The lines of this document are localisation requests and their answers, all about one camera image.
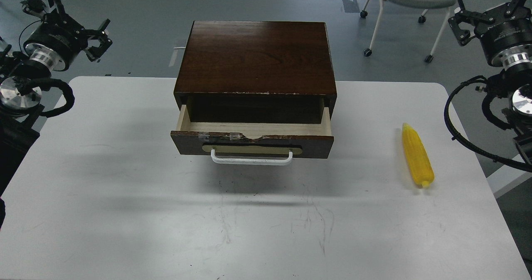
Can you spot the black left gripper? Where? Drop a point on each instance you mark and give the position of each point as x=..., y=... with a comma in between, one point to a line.
x=62, y=34

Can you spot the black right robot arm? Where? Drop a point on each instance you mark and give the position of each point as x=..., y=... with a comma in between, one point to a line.
x=507, y=103

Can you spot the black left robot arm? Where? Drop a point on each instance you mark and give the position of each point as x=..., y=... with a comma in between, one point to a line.
x=27, y=89

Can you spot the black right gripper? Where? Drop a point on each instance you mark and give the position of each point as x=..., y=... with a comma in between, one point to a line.
x=505, y=37

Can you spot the yellow toy corn cob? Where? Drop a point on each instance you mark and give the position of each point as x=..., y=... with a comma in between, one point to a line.
x=416, y=157

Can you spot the dark wooden cabinet box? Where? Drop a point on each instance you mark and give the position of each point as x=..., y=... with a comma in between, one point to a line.
x=257, y=71

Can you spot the wooden drawer with white handle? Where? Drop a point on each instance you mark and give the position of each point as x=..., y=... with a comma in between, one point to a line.
x=264, y=144

